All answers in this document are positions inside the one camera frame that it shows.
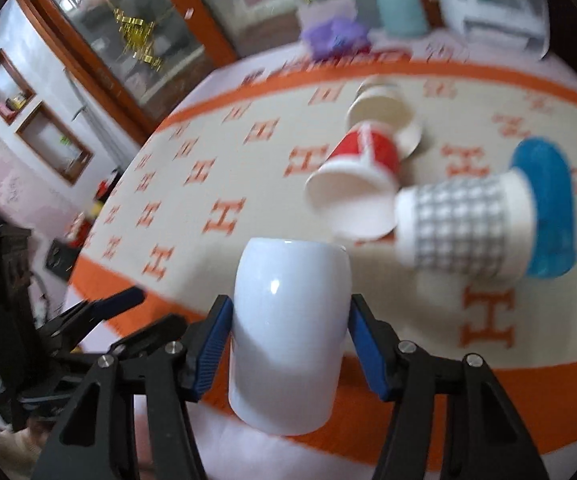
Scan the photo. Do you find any white ceramic cup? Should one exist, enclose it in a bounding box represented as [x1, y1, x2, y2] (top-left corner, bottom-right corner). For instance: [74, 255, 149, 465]
[229, 237, 353, 436]

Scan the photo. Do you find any grey checked paper cup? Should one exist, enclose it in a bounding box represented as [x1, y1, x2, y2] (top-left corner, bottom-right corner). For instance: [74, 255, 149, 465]
[395, 169, 537, 281]

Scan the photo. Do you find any red paper cup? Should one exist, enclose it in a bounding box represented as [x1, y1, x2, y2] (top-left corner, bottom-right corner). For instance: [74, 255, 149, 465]
[304, 122, 400, 242]

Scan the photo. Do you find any blue plastic cup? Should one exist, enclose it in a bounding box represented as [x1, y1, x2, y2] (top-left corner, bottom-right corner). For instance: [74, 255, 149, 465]
[511, 138, 577, 280]

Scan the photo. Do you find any brown paper cup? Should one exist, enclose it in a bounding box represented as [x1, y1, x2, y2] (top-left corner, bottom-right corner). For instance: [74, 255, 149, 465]
[346, 76, 424, 159]

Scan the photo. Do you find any orange beige H-pattern cloth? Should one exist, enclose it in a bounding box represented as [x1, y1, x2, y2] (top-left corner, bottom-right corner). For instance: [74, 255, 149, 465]
[66, 58, 577, 472]

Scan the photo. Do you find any wooden glass sliding door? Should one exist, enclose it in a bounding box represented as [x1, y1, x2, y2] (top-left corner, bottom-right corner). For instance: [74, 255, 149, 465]
[20, 0, 445, 137]

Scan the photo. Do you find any purple tissue pack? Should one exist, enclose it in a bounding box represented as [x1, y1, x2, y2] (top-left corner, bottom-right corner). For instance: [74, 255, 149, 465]
[297, 0, 371, 62]

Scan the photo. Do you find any light blue canister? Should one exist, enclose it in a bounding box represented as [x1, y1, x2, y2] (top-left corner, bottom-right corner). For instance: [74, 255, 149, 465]
[377, 0, 431, 38]

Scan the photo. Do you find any white countertop appliance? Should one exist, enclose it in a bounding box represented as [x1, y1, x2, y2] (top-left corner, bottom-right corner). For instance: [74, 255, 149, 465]
[437, 0, 550, 58]

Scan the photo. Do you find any lower wall niche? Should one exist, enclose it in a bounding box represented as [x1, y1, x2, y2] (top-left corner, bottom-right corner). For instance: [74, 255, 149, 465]
[16, 101, 93, 186]

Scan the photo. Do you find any wall niche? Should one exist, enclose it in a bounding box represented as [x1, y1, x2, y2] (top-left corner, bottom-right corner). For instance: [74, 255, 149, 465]
[0, 49, 36, 126]
[16, 101, 93, 186]

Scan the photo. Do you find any upper wall niche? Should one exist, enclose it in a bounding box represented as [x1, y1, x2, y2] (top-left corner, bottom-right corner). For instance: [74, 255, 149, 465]
[0, 49, 36, 126]

